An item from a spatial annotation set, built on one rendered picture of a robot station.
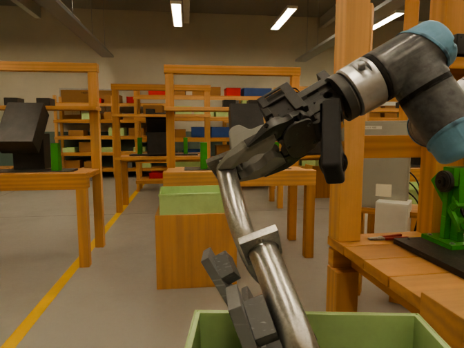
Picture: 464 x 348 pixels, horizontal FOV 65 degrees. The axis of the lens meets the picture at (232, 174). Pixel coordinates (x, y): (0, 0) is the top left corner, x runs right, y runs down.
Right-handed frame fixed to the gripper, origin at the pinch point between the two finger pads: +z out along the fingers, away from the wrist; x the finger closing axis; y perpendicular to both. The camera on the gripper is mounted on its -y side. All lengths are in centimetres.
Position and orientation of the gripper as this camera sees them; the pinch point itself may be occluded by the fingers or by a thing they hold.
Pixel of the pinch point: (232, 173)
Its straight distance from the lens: 53.0
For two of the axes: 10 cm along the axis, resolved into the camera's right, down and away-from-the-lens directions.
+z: -8.6, 5.0, 0.6
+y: -3.6, -6.9, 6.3
